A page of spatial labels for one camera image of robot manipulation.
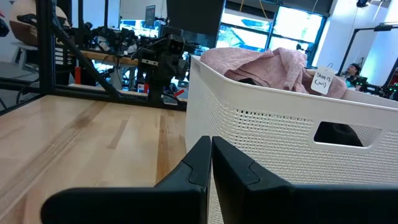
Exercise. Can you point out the small red clip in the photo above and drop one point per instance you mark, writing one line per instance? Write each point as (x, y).
(179, 92)

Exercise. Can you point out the white perforated laundry basket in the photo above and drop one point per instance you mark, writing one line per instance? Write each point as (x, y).
(264, 140)

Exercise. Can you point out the black metal stand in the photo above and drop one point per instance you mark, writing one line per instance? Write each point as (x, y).
(383, 28)

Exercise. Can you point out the person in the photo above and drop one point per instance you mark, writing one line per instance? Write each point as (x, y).
(353, 70)

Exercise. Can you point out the black aluminium table frame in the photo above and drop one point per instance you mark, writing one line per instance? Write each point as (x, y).
(46, 46)

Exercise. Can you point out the large black panel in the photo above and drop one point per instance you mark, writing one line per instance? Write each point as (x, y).
(196, 15)

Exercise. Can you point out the black lab equipment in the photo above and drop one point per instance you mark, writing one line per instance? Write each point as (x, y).
(115, 37)

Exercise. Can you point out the pink linen shirt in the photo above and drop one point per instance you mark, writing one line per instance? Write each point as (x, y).
(264, 65)

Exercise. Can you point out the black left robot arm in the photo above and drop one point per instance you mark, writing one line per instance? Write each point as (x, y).
(155, 71)

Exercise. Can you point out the white handwritten paper tag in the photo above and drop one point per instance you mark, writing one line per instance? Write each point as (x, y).
(323, 81)

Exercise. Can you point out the small upright monitor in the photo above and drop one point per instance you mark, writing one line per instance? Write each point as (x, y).
(150, 15)

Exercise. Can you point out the red cylinder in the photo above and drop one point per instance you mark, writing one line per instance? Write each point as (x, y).
(77, 74)

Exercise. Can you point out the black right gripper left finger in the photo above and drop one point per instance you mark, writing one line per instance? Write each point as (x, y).
(140, 205)

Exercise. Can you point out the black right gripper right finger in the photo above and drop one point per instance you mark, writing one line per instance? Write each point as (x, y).
(295, 205)

